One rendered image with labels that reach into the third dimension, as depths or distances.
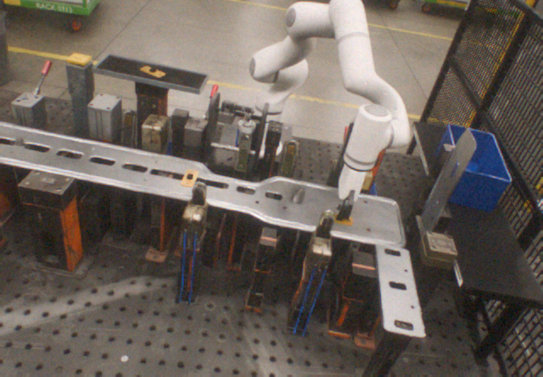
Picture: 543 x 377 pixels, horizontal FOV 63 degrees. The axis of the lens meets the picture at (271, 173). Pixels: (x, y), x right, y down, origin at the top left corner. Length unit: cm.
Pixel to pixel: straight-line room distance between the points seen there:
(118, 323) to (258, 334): 40
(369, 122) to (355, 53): 20
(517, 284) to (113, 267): 118
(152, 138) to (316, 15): 64
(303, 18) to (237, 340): 97
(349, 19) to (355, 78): 17
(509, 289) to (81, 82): 148
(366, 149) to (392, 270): 34
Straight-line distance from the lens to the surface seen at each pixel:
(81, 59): 171
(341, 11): 128
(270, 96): 180
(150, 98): 164
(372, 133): 113
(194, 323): 139
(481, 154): 182
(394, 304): 119
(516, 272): 142
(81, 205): 152
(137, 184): 136
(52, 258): 153
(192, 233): 122
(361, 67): 120
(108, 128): 153
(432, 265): 133
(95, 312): 143
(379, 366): 126
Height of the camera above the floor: 185
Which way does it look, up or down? 36 degrees down
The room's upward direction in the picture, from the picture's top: 12 degrees clockwise
